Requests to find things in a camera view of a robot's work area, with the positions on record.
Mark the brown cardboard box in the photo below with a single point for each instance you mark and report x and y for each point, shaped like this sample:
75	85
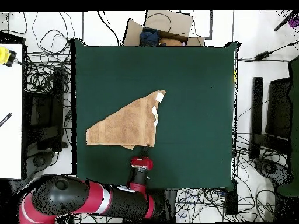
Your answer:
177	22

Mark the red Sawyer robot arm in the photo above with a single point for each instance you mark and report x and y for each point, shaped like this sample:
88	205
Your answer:
93	200

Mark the orange cloth item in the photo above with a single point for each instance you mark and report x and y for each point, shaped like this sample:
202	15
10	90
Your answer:
170	42

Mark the tan terry towel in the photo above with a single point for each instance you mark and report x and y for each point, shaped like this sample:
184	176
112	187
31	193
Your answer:
130	126

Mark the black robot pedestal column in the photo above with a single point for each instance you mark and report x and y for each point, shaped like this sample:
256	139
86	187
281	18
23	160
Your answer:
171	205

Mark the yellow and black tool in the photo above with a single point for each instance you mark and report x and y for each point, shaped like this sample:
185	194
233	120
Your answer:
4	56

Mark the purple round object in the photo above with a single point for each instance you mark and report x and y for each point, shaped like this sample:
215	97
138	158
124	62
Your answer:
294	22

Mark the dark blue garment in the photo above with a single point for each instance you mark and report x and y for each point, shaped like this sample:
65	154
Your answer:
149	37

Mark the black pedestal caster foot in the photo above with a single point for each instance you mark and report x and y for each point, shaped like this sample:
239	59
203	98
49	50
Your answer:
38	161
269	168

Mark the dark green fabric cover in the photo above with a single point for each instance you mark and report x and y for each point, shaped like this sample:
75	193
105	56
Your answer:
294	116

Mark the black marker pen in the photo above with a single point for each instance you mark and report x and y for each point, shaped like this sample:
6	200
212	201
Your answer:
5	119

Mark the white side table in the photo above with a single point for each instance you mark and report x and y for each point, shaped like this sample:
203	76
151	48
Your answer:
10	140

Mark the black rectangular box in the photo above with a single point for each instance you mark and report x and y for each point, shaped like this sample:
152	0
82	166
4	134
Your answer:
231	200

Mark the black rod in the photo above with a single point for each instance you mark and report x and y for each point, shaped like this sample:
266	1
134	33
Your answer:
283	22

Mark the black equipment box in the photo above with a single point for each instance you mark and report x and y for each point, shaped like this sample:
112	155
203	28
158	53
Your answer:
44	116

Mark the black power adapter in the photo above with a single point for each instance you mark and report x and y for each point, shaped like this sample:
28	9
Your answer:
264	56

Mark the dark green table cloth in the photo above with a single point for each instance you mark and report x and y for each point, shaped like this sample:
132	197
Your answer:
105	70

